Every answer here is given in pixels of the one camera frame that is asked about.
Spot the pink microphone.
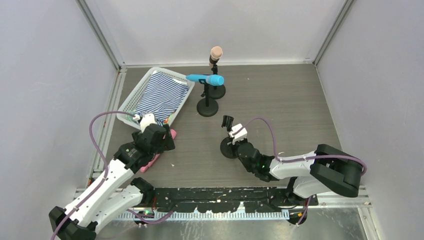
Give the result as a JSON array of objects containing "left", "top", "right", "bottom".
[{"left": 140, "top": 129, "right": 177, "bottom": 173}]

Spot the black microphone stand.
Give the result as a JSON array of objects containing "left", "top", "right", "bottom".
[
  {"left": 196, "top": 83, "right": 219, "bottom": 117},
  {"left": 209, "top": 55, "right": 226, "bottom": 100},
  {"left": 220, "top": 115, "right": 240, "bottom": 159}
]

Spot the black front microphone stand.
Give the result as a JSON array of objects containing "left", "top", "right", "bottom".
[{"left": 196, "top": 83, "right": 219, "bottom": 117}]

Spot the blue microphone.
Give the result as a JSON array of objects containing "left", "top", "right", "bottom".
[{"left": 185, "top": 74, "right": 225, "bottom": 86}]

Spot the beige microphone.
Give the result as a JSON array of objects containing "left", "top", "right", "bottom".
[{"left": 209, "top": 46, "right": 223, "bottom": 66}]

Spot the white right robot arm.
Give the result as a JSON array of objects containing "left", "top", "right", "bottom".
[{"left": 221, "top": 139, "right": 367, "bottom": 199}]

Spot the blue striped cloth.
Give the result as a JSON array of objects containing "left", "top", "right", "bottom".
[{"left": 133, "top": 70, "right": 189, "bottom": 126}]

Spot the white plastic basket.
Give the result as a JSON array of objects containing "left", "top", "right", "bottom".
[{"left": 118, "top": 67, "right": 195, "bottom": 126}]

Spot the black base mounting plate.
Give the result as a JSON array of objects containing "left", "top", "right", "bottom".
[{"left": 146, "top": 186, "right": 307, "bottom": 213}]

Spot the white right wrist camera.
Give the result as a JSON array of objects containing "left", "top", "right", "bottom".
[{"left": 228, "top": 123, "right": 248, "bottom": 145}]

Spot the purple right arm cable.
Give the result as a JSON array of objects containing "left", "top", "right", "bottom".
[{"left": 235, "top": 117, "right": 368, "bottom": 176}]

